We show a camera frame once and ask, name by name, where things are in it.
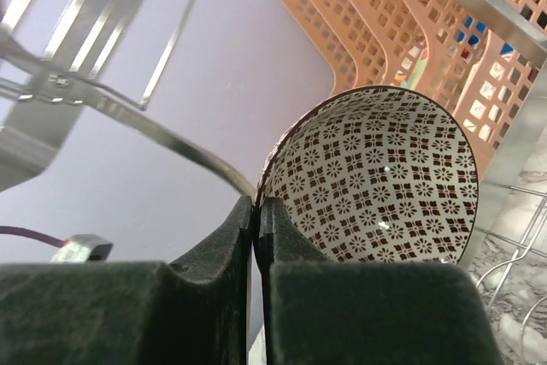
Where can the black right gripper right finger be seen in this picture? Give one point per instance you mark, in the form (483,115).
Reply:
(318,311)

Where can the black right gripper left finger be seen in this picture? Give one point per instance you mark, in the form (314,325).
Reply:
(190,311)

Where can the steel two-tier dish rack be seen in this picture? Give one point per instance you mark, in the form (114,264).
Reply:
(145,121)

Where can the peach plastic file organizer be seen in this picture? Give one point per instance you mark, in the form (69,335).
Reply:
(435,47)

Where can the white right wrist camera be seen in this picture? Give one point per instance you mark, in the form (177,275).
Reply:
(82,248)

